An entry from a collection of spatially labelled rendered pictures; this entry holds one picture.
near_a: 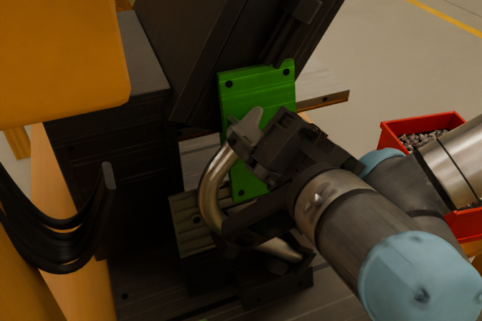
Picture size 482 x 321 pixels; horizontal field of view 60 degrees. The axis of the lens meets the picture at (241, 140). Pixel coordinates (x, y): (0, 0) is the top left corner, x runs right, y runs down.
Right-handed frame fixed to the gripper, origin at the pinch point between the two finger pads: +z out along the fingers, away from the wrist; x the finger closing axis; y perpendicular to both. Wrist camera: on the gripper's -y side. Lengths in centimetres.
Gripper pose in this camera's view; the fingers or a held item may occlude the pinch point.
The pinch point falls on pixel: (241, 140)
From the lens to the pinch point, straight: 57.9
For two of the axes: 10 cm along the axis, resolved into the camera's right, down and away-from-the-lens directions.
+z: -3.5, -3.8, 8.6
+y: 6.0, -8.0, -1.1
